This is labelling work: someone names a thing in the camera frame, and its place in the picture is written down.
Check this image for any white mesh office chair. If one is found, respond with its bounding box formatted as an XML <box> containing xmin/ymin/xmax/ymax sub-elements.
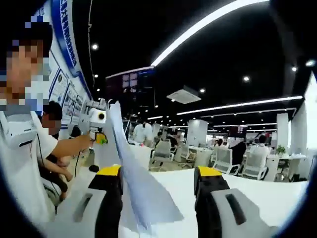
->
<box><xmin>241</xmin><ymin>151</ymin><xmax>269</xmax><ymax>181</ymax></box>
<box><xmin>212</xmin><ymin>146</ymin><xmax>241</xmax><ymax>176</ymax></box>
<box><xmin>174</xmin><ymin>143</ymin><xmax>193</xmax><ymax>163</ymax></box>
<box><xmin>150</xmin><ymin>140</ymin><xmax>178</xmax><ymax>162</ymax></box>

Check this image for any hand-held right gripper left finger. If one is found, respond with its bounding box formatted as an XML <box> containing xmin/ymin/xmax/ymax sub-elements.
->
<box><xmin>47</xmin><ymin>165</ymin><xmax>124</xmax><ymax>238</ymax></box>

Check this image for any person's left hand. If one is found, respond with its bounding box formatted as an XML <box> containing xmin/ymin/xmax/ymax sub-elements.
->
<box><xmin>76</xmin><ymin>133</ymin><xmax>96</xmax><ymax>150</ymax></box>

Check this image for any hanging ceiling display screen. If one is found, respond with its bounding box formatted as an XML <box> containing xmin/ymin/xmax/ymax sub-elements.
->
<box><xmin>105</xmin><ymin>65</ymin><xmax>156</xmax><ymax>109</ymax></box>

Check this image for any white grey chest device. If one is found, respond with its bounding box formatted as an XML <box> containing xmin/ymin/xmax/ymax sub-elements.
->
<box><xmin>0</xmin><ymin>111</ymin><xmax>38</xmax><ymax>150</ymax></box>

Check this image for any ceiling air vent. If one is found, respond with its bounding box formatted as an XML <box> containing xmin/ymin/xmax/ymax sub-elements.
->
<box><xmin>166</xmin><ymin>85</ymin><xmax>202</xmax><ymax>104</ymax></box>

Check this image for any white table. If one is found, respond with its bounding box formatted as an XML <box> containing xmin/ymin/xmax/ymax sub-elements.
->
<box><xmin>55</xmin><ymin>142</ymin><xmax>310</xmax><ymax>238</ymax></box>

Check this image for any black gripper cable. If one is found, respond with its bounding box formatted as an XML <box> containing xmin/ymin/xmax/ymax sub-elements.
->
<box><xmin>73</xmin><ymin>148</ymin><xmax>82</xmax><ymax>177</ymax></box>

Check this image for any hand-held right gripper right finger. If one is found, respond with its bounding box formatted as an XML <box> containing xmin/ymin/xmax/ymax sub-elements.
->
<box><xmin>194</xmin><ymin>166</ymin><xmax>275</xmax><ymax>238</ymax></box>

